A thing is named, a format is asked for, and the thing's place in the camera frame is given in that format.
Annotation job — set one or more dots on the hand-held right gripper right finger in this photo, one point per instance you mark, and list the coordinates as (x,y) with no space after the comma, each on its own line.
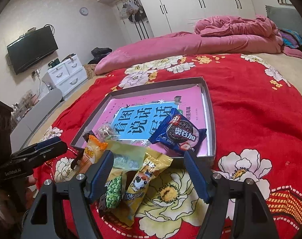
(196,176)

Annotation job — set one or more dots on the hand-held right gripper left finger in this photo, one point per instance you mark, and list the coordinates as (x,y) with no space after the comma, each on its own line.
(101,176)

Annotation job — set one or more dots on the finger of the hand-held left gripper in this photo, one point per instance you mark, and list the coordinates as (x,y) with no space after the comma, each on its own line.
(48,141)
(53,151)

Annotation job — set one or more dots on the green pea snack packet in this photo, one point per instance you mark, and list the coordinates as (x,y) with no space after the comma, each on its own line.
(113,191)

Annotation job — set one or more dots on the black stick snack packet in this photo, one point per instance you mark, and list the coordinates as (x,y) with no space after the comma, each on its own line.
(77,161)

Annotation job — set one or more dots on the orange-topped clear snack packet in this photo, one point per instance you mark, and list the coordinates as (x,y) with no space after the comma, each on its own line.
(92,151)

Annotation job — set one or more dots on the pale green milk candy packet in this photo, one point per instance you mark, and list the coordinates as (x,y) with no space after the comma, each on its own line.
(126,154)

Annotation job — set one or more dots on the yellow cartoon snack packet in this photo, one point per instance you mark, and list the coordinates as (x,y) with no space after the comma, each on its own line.
(141,179)

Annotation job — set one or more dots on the small clear candy packet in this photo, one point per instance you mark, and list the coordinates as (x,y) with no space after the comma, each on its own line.
(106,131)

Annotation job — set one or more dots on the blue cookie packet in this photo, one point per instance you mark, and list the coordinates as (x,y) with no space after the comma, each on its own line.
(181,132)

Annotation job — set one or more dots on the grey shallow cardboard box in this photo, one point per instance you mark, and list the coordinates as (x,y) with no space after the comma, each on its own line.
(208,109)

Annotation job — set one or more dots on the person's left forearm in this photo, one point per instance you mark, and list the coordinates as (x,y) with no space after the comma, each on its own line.
(0,204)

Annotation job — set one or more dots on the person's left hand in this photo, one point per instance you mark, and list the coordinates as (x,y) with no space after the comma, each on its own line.
(31,189)

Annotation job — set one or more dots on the white drawer cabinet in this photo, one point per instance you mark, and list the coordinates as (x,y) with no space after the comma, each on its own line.
(66,77)

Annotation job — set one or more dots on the dark green container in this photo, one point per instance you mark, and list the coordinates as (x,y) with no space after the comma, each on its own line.
(55,62)

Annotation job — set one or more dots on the pink book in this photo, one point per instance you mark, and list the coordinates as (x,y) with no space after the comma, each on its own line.
(141,104)

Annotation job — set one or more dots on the red floral blanket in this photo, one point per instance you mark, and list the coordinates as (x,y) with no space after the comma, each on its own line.
(253,117)

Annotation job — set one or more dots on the dark clothes pile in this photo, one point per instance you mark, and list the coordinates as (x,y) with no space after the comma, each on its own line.
(100,54)

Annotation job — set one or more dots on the pink quilt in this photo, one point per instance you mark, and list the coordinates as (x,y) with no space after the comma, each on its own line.
(166,47)

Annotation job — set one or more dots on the beige bed sheet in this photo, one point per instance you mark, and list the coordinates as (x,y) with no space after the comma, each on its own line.
(285,64)

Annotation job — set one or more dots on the hanging bags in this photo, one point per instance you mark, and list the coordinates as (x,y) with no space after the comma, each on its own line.
(131,8)

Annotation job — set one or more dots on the colourful striped cloth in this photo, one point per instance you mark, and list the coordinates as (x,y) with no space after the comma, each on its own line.
(292,38)

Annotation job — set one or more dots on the white wardrobe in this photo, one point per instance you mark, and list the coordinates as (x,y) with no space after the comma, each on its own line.
(181,5)

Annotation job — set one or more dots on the grey padded headboard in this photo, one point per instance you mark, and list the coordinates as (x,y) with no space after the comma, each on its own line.
(278,17)

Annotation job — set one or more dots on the wall power socket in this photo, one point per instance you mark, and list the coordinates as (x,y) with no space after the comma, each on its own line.
(35,74)

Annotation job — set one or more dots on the black wall television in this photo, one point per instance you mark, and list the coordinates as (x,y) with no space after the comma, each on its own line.
(32,49)

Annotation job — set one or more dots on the round wall clock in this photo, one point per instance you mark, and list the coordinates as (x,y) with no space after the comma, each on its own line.
(84,11)

